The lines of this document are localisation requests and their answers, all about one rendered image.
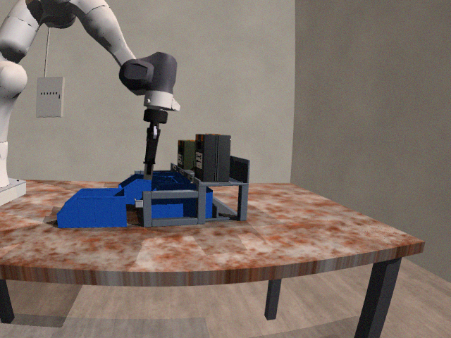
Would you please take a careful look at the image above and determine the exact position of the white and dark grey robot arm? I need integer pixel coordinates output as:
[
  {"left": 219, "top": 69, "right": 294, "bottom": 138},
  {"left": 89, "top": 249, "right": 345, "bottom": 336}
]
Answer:
[{"left": 0, "top": 0, "right": 180, "bottom": 187}]

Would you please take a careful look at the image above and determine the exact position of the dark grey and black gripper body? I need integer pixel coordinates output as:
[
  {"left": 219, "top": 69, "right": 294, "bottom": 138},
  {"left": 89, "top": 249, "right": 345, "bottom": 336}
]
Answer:
[{"left": 143, "top": 109, "right": 168, "bottom": 139}]

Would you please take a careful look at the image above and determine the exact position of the grey metal shelf frame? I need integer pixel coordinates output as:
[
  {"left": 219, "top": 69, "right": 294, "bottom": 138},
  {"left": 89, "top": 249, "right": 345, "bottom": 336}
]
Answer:
[{"left": 135, "top": 156, "right": 250, "bottom": 227}]

